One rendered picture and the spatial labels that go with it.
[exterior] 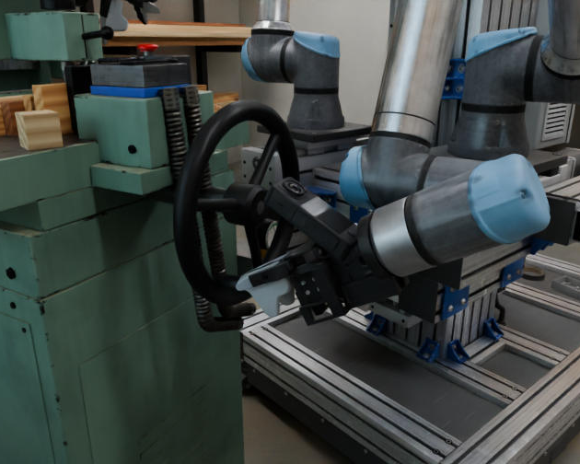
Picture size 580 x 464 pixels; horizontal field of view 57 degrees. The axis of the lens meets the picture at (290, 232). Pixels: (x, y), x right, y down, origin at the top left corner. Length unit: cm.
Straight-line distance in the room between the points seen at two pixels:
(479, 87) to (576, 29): 21
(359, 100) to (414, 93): 362
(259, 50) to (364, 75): 281
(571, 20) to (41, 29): 78
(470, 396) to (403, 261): 94
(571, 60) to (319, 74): 61
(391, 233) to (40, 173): 44
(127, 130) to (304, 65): 72
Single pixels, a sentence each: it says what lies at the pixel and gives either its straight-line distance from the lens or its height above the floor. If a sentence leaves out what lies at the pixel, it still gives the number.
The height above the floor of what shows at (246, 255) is 62.
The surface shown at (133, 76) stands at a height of 99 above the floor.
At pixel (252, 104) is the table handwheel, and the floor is 95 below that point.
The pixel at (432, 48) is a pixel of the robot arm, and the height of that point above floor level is 102.
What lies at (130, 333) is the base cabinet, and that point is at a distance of 90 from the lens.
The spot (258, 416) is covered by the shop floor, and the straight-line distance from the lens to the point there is 165.
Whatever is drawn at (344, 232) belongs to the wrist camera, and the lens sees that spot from 57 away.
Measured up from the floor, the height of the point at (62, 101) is 95.
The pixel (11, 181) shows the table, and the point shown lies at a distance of 72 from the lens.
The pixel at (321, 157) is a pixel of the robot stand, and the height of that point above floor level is 75.
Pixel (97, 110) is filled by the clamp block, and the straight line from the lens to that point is 78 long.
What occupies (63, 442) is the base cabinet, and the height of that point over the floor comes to 48.
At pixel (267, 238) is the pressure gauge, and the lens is 105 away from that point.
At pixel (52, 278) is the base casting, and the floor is 73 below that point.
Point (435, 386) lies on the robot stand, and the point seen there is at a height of 21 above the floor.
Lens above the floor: 103
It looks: 20 degrees down
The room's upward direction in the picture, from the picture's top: straight up
